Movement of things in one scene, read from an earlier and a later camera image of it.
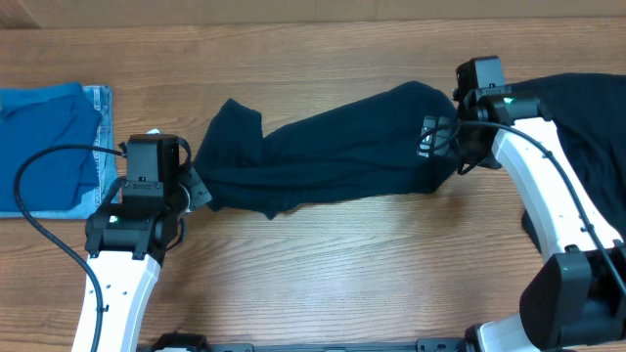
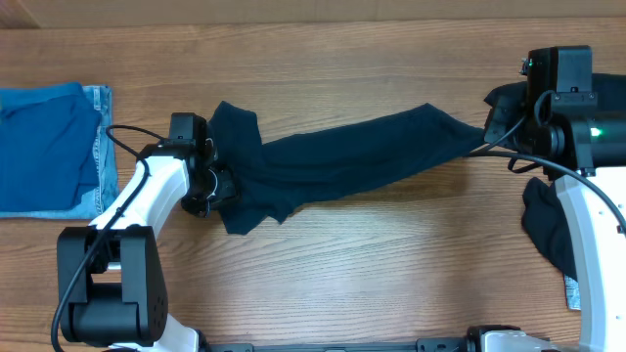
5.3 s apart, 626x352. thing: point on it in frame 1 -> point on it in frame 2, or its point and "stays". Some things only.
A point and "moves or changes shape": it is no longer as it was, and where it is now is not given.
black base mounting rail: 167,342 stays
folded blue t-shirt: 33,118 stays
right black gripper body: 435,135 -> 502,115
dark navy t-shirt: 367,145 moves or changes shape
